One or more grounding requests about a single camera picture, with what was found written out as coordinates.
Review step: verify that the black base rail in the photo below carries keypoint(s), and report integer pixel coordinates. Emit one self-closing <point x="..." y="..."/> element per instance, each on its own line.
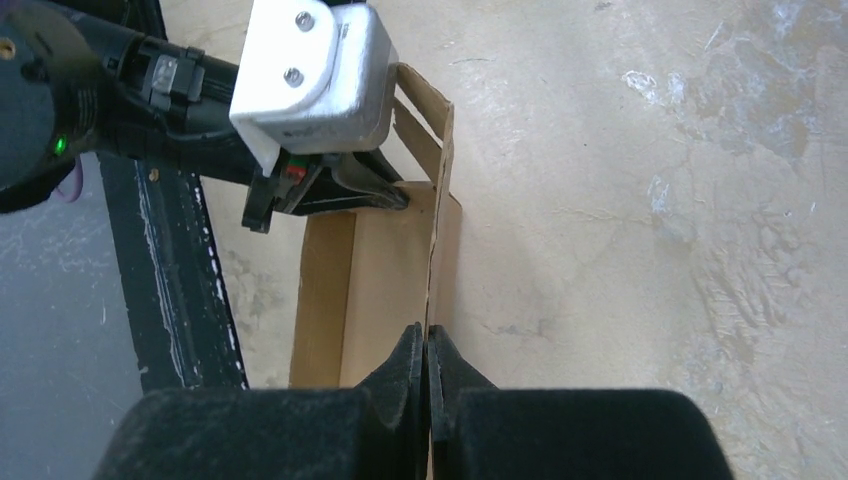
<point x="182" y="327"/>

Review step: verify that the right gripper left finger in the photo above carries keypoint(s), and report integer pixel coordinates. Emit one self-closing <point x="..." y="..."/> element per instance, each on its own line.
<point x="278" y="430"/>

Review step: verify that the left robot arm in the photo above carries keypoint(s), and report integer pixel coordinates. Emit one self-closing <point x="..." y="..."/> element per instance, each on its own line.
<point x="59" y="96"/>

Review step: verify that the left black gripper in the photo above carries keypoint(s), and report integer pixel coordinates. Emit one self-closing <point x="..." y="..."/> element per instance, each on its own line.
<point x="174" y="112"/>

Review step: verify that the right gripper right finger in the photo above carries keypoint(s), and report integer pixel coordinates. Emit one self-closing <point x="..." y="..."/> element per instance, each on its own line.
<point x="479" y="431"/>

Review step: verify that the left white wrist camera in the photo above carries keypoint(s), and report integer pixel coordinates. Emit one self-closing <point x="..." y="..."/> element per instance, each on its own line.
<point x="313" y="79"/>

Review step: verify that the brown cardboard box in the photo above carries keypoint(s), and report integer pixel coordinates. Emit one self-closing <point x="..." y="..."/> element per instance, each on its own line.
<point x="372" y="282"/>

